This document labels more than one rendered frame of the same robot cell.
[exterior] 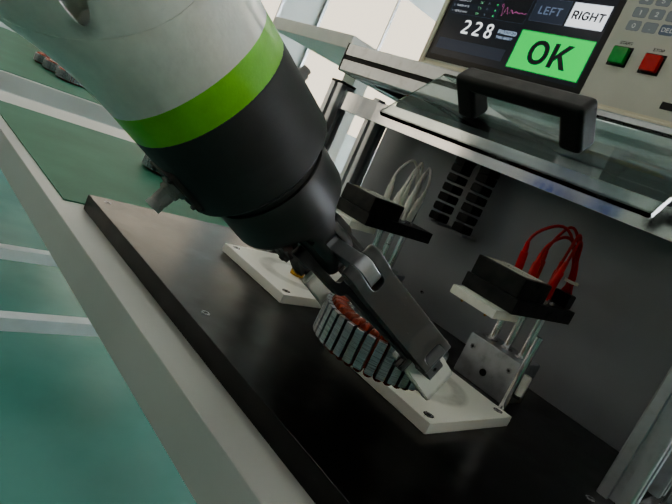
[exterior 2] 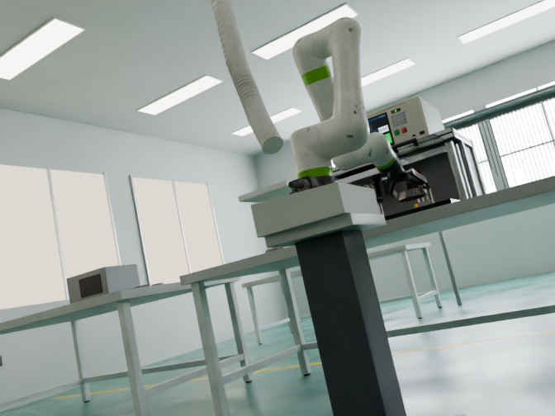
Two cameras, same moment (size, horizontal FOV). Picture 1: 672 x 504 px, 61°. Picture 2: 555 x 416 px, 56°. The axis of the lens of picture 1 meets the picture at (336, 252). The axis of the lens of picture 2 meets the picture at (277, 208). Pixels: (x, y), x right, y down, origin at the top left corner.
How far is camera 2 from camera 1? 191 cm
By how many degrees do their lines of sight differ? 25
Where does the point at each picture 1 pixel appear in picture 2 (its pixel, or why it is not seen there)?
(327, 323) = (404, 194)
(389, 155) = not seen: hidden behind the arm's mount
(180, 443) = (401, 224)
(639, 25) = (396, 125)
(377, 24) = (170, 205)
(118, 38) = (389, 153)
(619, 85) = (401, 137)
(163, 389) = (390, 223)
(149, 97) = (390, 158)
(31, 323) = (244, 370)
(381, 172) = not seen: hidden behind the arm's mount
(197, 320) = not seen: hidden behind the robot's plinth
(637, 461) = (462, 191)
